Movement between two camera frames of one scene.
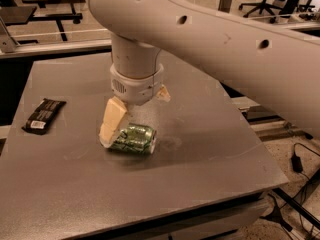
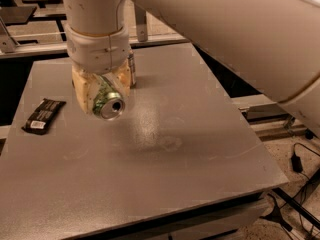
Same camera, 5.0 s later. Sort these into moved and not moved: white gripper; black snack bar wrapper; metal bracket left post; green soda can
Moved: green soda can; white gripper
Not moved: black snack bar wrapper; metal bracket left post
